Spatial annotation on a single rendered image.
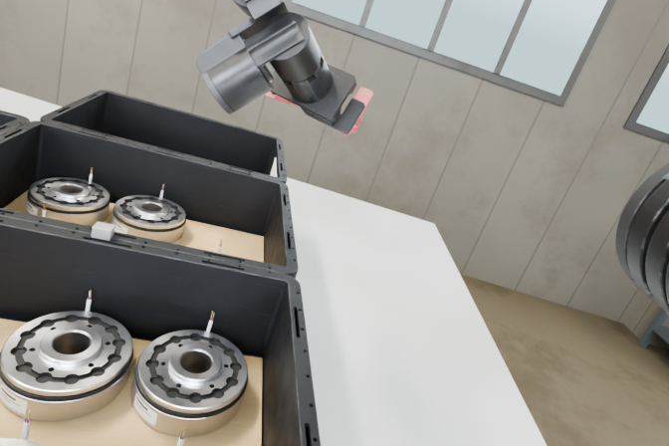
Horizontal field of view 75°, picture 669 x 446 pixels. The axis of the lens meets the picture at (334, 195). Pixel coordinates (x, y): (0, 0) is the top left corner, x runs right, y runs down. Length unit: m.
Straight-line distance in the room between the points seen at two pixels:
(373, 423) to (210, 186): 0.45
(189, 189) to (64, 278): 0.31
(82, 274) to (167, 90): 2.44
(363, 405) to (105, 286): 0.42
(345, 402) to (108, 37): 2.62
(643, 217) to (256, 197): 0.56
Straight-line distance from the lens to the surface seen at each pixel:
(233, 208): 0.78
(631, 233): 0.43
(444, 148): 2.83
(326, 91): 0.56
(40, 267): 0.52
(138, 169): 0.78
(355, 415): 0.72
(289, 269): 0.51
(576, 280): 3.50
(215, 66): 0.51
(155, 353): 0.48
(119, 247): 0.49
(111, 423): 0.46
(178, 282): 0.49
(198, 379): 0.45
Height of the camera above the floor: 1.18
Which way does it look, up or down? 19 degrees down
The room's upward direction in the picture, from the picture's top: 19 degrees clockwise
